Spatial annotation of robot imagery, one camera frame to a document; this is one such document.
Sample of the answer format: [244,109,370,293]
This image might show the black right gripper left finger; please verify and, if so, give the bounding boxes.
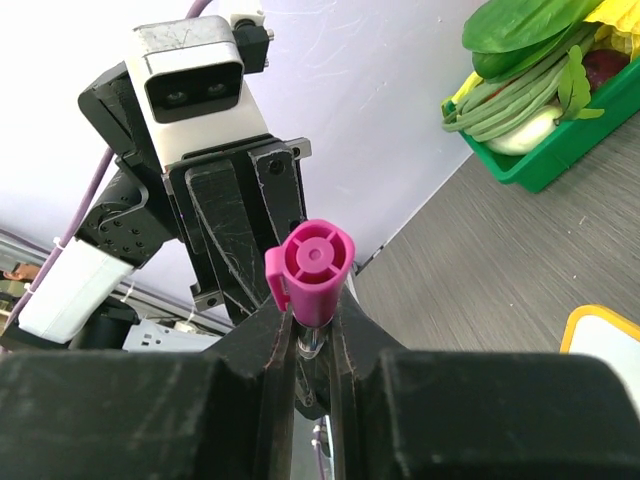
[1,301,295,479]

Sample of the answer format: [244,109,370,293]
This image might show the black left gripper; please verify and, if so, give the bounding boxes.
[78,65,311,320]

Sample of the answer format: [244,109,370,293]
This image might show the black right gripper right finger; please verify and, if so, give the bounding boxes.
[329,292,639,479]

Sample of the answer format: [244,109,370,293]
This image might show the magenta whiteboard marker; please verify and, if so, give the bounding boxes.
[265,219,355,360]

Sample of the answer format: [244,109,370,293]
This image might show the yellow framed whiteboard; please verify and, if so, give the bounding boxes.
[560,304,639,356]

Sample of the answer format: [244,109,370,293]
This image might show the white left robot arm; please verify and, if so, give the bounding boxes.
[1,65,311,351]

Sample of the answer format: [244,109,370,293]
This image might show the green long beans bundle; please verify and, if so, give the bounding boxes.
[442,24,597,143]

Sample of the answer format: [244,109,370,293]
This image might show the white radish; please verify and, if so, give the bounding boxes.
[485,105,563,156]

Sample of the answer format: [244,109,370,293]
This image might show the green leafy bok choy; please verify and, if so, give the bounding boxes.
[462,0,601,53]

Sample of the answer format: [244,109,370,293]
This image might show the green plastic crate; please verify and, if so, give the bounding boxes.
[442,49,639,193]

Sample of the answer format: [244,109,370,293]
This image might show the yellow flower vegetable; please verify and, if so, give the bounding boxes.
[585,0,640,61]

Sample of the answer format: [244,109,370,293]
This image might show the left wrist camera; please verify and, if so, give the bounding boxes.
[125,15,270,169]

